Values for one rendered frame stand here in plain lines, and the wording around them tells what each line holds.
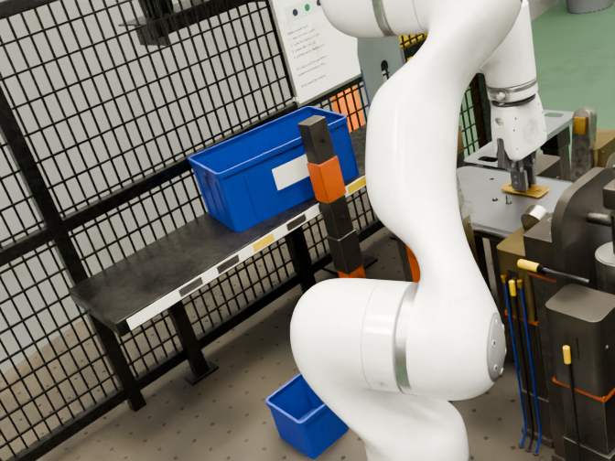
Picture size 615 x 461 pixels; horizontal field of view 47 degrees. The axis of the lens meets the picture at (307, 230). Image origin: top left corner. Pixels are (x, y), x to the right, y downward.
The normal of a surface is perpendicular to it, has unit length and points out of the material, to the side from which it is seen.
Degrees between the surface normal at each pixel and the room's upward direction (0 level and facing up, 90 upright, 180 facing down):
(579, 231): 90
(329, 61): 90
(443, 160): 77
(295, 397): 90
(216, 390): 0
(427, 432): 30
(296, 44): 90
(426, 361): 70
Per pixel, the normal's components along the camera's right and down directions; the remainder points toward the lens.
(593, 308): -0.25, -0.86
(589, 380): -0.74, 0.46
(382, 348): -0.46, 0.07
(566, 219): 0.63, 0.20
